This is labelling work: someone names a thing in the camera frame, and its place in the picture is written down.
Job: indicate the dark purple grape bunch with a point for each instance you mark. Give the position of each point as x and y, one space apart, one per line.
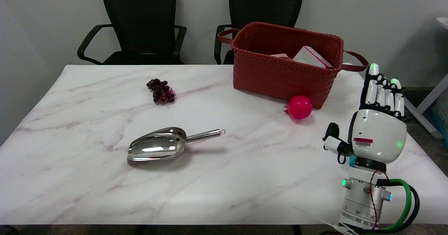
161 91

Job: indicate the black mesh office chair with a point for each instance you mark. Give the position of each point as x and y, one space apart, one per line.
266 2
140 14

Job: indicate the pink toy pomegranate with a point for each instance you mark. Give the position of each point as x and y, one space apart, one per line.
300 107

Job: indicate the tan flat item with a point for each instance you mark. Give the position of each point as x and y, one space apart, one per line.
279 55

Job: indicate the stainless steel scoop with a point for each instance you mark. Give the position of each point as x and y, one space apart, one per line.
157 146

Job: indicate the white box with red edge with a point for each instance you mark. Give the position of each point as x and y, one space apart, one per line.
309 57

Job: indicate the red-brown woven basket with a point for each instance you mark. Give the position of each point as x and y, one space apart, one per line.
280 76

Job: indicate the white side desk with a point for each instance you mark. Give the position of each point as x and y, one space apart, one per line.
428 100

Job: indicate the blue storage bin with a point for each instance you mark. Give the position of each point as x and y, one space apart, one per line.
441 118

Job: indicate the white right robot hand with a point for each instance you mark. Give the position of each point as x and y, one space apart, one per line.
378 133

